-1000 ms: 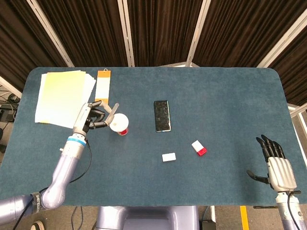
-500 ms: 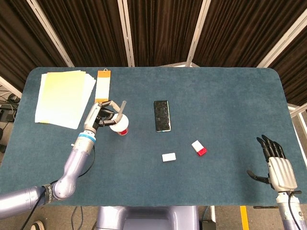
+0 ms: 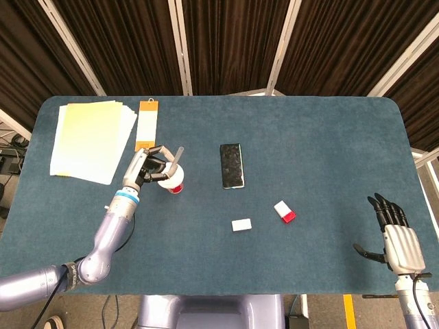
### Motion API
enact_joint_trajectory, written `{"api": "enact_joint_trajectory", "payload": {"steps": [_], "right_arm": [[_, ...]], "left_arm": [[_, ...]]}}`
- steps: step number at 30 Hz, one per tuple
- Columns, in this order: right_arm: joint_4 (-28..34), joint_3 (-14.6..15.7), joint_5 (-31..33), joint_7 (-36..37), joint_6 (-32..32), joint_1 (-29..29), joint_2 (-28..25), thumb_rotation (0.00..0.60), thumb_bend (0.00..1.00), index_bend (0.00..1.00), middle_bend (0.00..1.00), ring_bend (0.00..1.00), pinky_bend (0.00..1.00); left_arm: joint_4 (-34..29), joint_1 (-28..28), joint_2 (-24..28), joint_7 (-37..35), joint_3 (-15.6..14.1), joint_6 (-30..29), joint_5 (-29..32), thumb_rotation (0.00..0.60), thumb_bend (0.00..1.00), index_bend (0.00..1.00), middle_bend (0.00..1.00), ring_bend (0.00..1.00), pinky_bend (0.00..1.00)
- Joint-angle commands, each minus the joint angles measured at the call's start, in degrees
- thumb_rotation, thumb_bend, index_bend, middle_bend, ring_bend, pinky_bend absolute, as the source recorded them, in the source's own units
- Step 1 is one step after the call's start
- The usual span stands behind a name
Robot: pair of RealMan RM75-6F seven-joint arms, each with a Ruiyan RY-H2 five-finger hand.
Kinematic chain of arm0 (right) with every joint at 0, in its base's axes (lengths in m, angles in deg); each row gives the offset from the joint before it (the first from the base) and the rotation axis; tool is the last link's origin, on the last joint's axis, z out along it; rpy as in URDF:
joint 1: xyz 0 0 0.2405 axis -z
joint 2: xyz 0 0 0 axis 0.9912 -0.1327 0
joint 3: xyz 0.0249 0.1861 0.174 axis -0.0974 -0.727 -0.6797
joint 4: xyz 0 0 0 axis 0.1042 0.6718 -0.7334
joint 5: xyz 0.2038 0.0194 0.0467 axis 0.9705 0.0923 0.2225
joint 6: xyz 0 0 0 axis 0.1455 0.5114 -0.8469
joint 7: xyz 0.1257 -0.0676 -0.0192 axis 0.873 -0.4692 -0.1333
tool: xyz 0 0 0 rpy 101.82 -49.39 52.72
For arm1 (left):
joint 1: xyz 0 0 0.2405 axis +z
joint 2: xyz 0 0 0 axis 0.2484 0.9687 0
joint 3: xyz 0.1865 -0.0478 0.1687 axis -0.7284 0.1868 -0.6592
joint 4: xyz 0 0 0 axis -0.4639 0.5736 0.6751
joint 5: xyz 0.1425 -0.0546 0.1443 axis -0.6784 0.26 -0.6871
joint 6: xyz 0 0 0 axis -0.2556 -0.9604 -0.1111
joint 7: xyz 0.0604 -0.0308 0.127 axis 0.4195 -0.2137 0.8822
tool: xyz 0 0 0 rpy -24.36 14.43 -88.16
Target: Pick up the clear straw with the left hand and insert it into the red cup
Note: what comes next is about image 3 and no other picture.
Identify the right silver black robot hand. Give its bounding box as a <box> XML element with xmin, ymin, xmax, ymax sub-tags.
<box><xmin>353</xmin><ymin>193</ymin><xmax>427</xmax><ymax>275</ymax></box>

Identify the dark brown curtain panel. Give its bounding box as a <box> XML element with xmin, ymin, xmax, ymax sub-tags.
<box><xmin>51</xmin><ymin>0</ymin><xmax>186</xmax><ymax>96</ymax></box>
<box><xmin>181</xmin><ymin>0</ymin><xmax>292</xmax><ymax>96</ymax></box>
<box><xmin>383</xmin><ymin>44</ymin><xmax>439</xmax><ymax>151</ymax></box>
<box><xmin>274</xmin><ymin>0</ymin><xmax>439</xmax><ymax>97</ymax></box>
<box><xmin>0</xmin><ymin>0</ymin><xmax>99</xmax><ymax>133</ymax></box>

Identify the white partition frame post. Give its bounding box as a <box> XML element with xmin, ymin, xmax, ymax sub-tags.
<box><xmin>366</xmin><ymin>12</ymin><xmax>439</xmax><ymax>97</ymax></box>
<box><xmin>167</xmin><ymin>0</ymin><xmax>193</xmax><ymax>96</ymax></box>
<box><xmin>265</xmin><ymin>0</ymin><xmax>302</xmax><ymax>96</ymax></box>
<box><xmin>37</xmin><ymin>0</ymin><xmax>107</xmax><ymax>97</ymax></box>

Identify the small white box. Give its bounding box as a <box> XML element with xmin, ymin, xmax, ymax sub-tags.
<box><xmin>231</xmin><ymin>218</ymin><xmax>253</xmax><ymax>233</ymax></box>

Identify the black strap on arm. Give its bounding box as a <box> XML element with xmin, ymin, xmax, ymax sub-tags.
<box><xmin>62</xmin><ymin>261</ymin><xmax>82</xmax><ymax>292</ymax></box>

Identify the white and black shoe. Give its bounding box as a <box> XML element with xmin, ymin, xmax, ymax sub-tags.
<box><xmin>44</xmin><ymin>315</ymin><xmax>65</xmax><ymax>329</ymax></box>

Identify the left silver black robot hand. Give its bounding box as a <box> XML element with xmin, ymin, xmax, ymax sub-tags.
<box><xmin>122</xmin><ymin>145</ymin><xmax>176</xmax><ymax>193</ymax></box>

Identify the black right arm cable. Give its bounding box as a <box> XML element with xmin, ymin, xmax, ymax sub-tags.
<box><xmin>412</xmin><ymin>273</ymin><xmax>434</xmax><ymax>329</ymax></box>

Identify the stack of pale yellow paper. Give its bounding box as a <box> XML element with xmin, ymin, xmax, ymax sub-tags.
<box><xmin>49</xmin><ymin>100</ymin><xmax>139</xmax><ymax>186</ymax></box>

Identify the blue table cloth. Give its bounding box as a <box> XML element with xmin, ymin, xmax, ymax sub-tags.
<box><xmin>0</xmin><ymin>95</ymin><xmax>439</xmax><ymax>296</ymax></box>

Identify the orange and white card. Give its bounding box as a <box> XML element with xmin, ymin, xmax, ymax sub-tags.
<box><xmin>134</xmin><ymin>97</ymin><xmax>161</xmax><ymax>151</ymax></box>

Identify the black box on floor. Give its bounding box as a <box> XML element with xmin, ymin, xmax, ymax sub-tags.
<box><xmin>287</xmin><ymin>315</ymin><xmax>309</xmax><ymax>329</ymax></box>

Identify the black device with cables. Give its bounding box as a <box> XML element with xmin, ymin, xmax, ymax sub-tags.
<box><xmin>0</xmin><ymin>133</ymin><xmax>28</xmax><ymax>175</ymax></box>

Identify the black rectangular sponge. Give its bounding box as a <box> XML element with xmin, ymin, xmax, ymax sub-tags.
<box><xmin>219</xmin><ymin>143</ymin><xmax>247</xmax><ymax>190</ymax></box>

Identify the red paper cup white lid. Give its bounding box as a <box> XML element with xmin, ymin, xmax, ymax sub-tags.
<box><xmin>156</xmin><ymin>162</ymin><xmax>185</xmax><ymax>195</ymax></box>

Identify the white box with red cap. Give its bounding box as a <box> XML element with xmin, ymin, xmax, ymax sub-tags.
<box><xmin>273</xmin><ymin>200</ymin><xmax>297</xmax><ymax>225</ymax></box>

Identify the lavender robot torso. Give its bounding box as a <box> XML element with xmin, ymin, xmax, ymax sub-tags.
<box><xmin>137</xmin><ymin>293</ymin><xmax>285</xmax><ymax>329</ymax></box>

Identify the transparent plastic straw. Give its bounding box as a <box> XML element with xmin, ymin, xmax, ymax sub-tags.
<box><xmin>167</xmin><ymin>146</ymin><xmax>185</xmax><ymax>178</ymax></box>

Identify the yellow floor tape strip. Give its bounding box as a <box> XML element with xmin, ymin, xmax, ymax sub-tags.
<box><xmin>342</xmin><ymin>293</ymin><xmax>357</xmax><ymax>329</ymax></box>

